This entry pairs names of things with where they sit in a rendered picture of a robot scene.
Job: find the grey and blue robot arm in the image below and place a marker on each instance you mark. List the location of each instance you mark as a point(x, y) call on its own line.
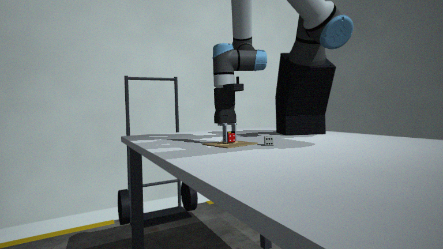
point(322, 19)

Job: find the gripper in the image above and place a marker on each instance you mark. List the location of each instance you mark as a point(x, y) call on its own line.
point(225, 102)

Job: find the grey die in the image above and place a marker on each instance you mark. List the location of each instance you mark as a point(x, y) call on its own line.
point(268, 140)

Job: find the tan mat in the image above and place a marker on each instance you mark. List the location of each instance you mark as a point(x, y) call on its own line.
point(222, 144)

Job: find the red die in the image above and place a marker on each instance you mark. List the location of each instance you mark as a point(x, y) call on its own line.
point(231, 137)

